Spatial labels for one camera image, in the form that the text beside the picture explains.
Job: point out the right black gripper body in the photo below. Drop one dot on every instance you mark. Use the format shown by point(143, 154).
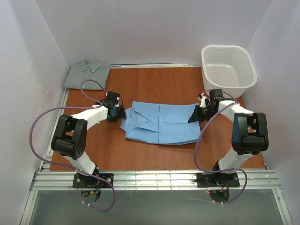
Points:
point(202, 112)

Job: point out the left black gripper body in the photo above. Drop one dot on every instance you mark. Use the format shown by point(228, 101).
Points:
point(116, 112)

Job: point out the light blue long sleeve shirt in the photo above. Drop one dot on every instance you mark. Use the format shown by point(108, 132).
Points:
point(160, 124)

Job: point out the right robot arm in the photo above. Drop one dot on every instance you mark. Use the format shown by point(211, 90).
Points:
point(249, 136)

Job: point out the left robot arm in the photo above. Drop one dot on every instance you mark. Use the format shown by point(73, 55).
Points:
point(70, 135)

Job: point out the folded grey shirt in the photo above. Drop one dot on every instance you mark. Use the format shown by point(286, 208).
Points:
point(83, 71)

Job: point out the white plastic basket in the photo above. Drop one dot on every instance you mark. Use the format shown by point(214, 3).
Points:
point(227, 67)

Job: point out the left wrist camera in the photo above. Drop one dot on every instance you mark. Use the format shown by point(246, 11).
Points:
point(112, 98)

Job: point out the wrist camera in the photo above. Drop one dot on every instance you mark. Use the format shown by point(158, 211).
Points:
point(204, 101)
point(112, 98)

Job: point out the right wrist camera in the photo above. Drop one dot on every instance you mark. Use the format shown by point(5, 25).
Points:
point(204, 101)

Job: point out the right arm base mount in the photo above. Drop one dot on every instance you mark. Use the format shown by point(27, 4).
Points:
point(209, 180)

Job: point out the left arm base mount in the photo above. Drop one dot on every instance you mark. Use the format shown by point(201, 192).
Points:
point(83, 181)

